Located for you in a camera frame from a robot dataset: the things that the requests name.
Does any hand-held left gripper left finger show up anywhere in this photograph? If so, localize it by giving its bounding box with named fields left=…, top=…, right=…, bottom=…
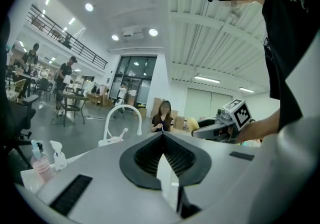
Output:
left=36, top=131, right=181, bottom=224

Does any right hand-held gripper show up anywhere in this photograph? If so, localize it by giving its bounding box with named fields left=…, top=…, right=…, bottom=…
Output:
left=191, top=98, right=256, bottom=144

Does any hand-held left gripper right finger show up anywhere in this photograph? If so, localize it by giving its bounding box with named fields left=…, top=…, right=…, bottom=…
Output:
left=162, top=131, right=261, bottom=220

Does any person's right forearm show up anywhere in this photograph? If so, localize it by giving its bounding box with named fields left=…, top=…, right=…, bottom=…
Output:
left=235, top=108, right=281, bottom=144

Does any long tube ceiling light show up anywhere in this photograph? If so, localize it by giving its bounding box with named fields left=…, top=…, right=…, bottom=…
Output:
left=238, top=86, right=256, bottom=94
left=193, top=75, right=222, bottom=84

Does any pink cup with toothbrush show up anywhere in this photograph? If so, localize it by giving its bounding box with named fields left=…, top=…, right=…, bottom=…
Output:
left=109, top=127, right=129, bottom=144

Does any white spray bottle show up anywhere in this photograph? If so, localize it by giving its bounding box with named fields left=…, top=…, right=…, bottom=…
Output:
left=49, top=140, right=68, bottom=172

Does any pink pump bottle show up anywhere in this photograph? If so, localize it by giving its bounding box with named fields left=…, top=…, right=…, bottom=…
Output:
left=30, top=139, right=54, bottom=184

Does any white curved faucet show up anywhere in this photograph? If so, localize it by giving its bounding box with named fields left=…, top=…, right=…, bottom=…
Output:
left=103, top=104, right=143, bottom=141

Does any dark table with metal legs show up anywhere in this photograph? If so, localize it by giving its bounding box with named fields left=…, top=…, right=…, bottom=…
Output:
left=57, top=91, right=90, bottom=128

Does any person's black shirt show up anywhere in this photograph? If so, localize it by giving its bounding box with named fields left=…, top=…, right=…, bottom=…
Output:
left=261, top=0, right=320, bottom=133

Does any black framed glass door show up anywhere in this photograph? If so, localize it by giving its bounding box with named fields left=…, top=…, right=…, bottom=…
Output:
left=109, top=54, right=158, bottom=109

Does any black office chair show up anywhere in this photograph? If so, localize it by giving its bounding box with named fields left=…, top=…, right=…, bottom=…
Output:
left=4, top=94, right=40, bottom=170

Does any black mezzanine railing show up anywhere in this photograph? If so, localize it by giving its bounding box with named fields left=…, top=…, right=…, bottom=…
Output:
left=25, top=4, right=109, bottom=71

